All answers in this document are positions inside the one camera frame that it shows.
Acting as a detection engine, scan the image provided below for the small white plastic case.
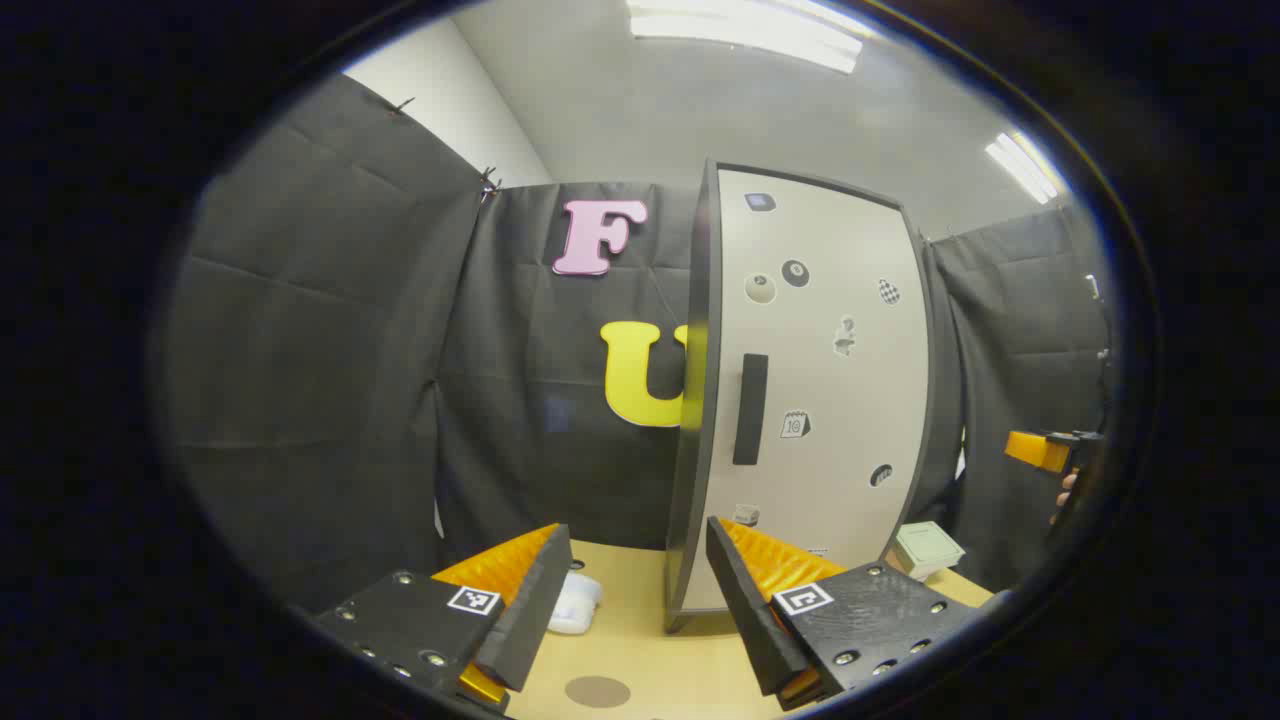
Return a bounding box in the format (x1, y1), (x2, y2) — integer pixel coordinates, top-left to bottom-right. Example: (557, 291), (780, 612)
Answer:
(547, 572), (604, 635)

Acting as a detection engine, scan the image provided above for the black cabinet door handle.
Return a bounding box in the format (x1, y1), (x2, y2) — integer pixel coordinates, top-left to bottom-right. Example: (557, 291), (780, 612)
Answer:
(733, 353), (769, 466)

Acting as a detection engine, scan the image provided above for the round brown coaster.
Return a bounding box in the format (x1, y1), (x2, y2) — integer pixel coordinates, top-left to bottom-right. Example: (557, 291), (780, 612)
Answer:
(565, 676), (632, 709)

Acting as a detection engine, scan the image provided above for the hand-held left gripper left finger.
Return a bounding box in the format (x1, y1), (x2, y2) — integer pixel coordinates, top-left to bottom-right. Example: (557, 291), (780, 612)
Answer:
(310, 523), (574, 713)

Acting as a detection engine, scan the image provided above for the grey cabinet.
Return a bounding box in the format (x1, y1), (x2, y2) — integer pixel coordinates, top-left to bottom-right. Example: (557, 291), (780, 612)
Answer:
(664, 158), (723, 634)

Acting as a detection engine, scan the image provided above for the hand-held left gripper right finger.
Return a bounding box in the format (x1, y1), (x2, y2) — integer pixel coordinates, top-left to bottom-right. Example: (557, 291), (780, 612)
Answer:
(706, 516), (986, 711)

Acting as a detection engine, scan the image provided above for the pale green book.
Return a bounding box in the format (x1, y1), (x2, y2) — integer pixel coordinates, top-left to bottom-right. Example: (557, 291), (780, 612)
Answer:
(893, 521), (967, 581)

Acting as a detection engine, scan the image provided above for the beige cabinet door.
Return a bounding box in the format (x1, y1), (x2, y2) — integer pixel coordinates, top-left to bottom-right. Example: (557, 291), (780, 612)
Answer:
(683, 165), (938, 613)

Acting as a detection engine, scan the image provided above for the black backdrop cloth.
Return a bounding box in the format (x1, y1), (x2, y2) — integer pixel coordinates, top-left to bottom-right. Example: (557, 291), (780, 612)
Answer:
(165, 72), (1116, 613)

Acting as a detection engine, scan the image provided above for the ceiling light panel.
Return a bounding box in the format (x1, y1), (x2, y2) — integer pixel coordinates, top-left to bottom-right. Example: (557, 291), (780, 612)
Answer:
(627, 0), (866, 76)
(985, 130), (1061, 206)

